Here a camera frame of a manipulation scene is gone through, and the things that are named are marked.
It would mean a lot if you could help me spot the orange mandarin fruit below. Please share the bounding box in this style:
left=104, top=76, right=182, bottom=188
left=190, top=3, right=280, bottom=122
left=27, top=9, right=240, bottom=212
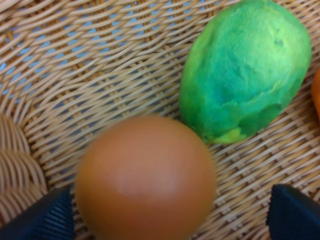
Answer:
left=311, top=68, right=320, bottom=119

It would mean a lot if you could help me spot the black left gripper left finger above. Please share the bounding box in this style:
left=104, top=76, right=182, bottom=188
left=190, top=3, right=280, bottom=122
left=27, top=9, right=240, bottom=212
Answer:
left=0, top=187, right=75, bottom=240

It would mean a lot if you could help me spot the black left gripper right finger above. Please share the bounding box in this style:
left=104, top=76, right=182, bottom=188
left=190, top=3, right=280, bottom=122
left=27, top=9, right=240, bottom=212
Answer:
left=266, top=184, right=320, bottom=240

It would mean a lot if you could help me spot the green lime fruit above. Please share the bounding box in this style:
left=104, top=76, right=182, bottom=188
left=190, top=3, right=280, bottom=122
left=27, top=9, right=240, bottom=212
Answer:
left=179, top=0, right=312, bottom=144

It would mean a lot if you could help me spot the red-orange round bun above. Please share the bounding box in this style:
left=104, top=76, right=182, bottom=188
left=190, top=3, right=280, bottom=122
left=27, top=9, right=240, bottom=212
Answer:
left=75, top=115, right=217, bottom=240

